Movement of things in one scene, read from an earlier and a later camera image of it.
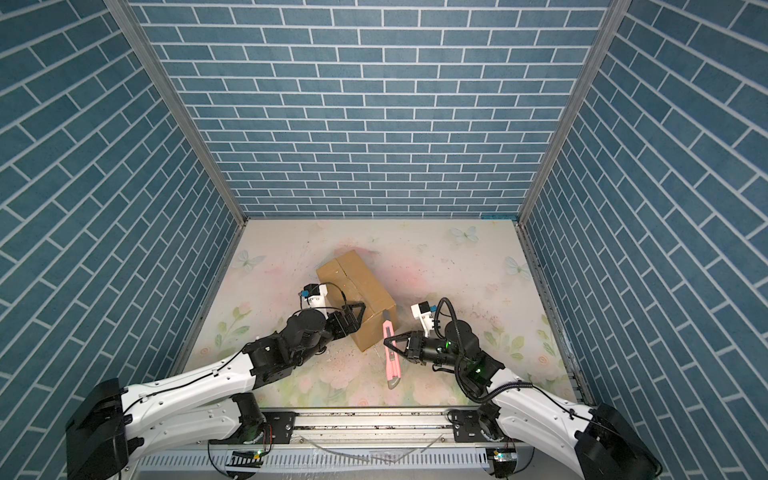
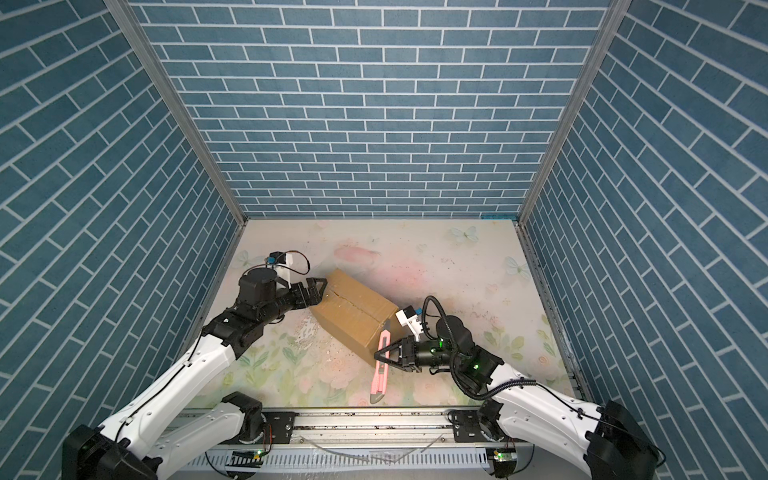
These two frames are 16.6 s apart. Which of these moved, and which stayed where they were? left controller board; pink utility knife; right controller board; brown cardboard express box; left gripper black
Moved: pink utility knife; brown cardboard express box; left gripper black
Stayed: right controller board; left controller board
